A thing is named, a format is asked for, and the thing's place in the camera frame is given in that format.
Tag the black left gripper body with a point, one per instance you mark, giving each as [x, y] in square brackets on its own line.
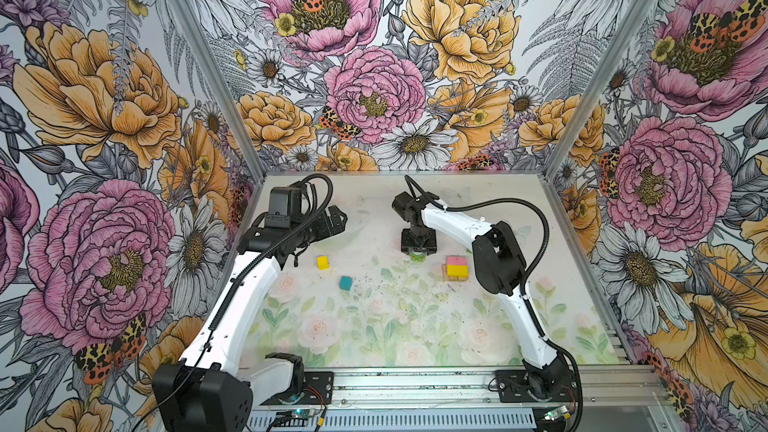
[320, 228]

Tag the green owl number toy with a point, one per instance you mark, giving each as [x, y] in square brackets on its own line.
[417, 257]

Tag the aluminium corner post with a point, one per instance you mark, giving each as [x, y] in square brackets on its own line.
[626, 28]
[184, 13]

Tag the left aluminium corner post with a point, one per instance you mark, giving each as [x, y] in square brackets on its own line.
[184, 13]

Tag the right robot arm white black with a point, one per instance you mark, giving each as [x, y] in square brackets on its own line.
[501, 269]

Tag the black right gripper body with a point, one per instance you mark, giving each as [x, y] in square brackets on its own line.
[419, 238]

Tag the yellow long wood block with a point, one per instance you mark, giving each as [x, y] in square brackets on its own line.
[456, 272]

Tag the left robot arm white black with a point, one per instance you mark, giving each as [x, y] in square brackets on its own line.
[202, 391]

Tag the pink wood block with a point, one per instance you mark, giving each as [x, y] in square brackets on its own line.
[457, 261]

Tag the right aluminium corner post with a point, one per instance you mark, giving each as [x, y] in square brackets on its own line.
[626, 28]

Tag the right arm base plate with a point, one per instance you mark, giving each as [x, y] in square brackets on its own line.
[515, 386]

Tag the yellow small cube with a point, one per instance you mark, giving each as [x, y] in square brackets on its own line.
[322, 263]

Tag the teal small cube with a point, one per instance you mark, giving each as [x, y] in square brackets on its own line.
[345, 283]

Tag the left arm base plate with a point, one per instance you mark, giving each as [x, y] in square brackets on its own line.
[317, 389]

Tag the aluminium front rail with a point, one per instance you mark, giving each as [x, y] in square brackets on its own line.
[613, 398]

